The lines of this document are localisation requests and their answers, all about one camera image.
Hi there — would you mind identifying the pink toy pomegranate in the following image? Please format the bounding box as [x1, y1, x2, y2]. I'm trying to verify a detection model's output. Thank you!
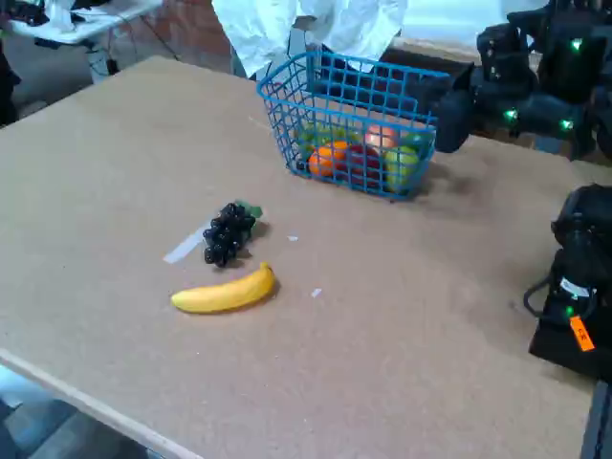
[364, 124, 401, 153]

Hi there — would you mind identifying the black toy grapes bunch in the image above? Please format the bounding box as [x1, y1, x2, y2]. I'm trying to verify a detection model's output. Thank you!
[202, 199, 264, 269]

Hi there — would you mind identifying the blue wire basket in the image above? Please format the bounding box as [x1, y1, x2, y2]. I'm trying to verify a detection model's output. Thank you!
[256, 49, 453, 202]

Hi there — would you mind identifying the long white tape strip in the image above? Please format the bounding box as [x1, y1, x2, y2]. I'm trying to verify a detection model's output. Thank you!
[163, 220, 214, 265]

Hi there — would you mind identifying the white cloth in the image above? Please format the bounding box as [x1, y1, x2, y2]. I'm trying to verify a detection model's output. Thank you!
[45, 0, 77, 33]

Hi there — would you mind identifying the orange toy fruit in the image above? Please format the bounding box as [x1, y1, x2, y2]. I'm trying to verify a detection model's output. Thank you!
[308, 141, 349, 178]

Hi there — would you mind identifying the yellow-green toy fruit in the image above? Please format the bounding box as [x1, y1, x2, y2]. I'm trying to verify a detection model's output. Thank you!
[383, 145, 421, 193]

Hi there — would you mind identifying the yellow toy banana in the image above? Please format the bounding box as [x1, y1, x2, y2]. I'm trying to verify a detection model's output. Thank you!
[170, 261, 277, 316]

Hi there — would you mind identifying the white background table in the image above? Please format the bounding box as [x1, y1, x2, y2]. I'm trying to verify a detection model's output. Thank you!
[0, 0, 164, 47]

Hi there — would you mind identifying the red round toy fruit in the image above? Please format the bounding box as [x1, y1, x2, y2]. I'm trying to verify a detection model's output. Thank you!
[344, 145, 384, 188]

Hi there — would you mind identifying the green toy grapes bunch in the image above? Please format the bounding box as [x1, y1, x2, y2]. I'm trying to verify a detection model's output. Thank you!
[296, 121, 364, 147]

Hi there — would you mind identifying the black base cable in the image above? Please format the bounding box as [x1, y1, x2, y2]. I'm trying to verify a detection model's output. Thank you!
[523, 274, 560, 317]

